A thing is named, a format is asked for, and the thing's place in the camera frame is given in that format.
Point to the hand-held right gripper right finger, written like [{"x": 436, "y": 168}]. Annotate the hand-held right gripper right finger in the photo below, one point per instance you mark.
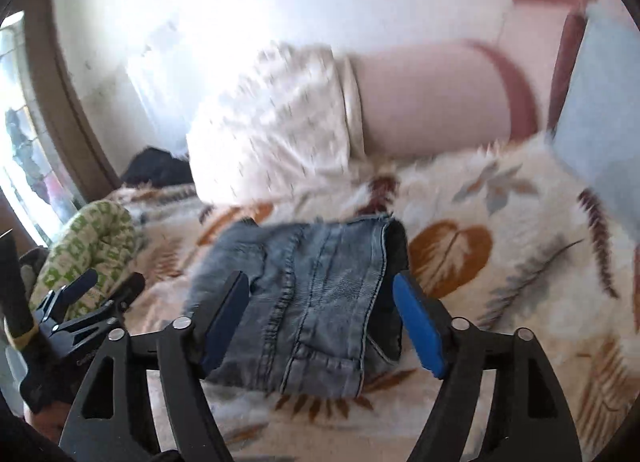
[{"x": 420, "y": 327}]

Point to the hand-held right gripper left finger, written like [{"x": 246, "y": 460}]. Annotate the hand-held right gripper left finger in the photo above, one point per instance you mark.
[{"x": 225, "y": 327}]

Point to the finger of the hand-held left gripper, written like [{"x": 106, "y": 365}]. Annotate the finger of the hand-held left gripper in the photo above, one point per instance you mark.
[
  {"x": 107, "y": 309},
  {"x": 70, "y": 294}
]

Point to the blue denim pants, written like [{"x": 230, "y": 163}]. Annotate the blue denim pants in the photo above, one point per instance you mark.
[{"x": 310, "y": 292}]

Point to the dark grey cloth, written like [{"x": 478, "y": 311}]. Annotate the dark grey cloth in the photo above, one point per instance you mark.
[{"x": 31, "y": 264}]

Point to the green patterned quilt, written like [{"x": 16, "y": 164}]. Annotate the green patterned quilt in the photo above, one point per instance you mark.
[{"x": 95, "y": 232}]

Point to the black garment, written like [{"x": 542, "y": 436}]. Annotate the black garment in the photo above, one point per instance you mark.
[{"x": 160, "y": 169}]

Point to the leaf print blanket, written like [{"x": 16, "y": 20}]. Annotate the leaf print blanket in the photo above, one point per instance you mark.
[{"x": 515, "y": 177}]

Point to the white floral pillow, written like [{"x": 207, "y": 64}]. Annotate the white floral pillow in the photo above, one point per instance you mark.
[{"x": 270, "y": 132}]

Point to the pink bolster with red end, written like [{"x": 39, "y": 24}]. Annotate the pink bolster with red end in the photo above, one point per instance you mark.
[{"x": 435, "y": 102}]

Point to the light blue pillow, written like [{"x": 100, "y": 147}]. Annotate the light blue pillow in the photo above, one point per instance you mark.
[{"x": 600, "y": 117}]

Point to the brown wooden window frame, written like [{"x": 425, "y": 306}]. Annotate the brown wooden window frame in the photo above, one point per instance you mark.
[{"x": 65, "y": 92}]

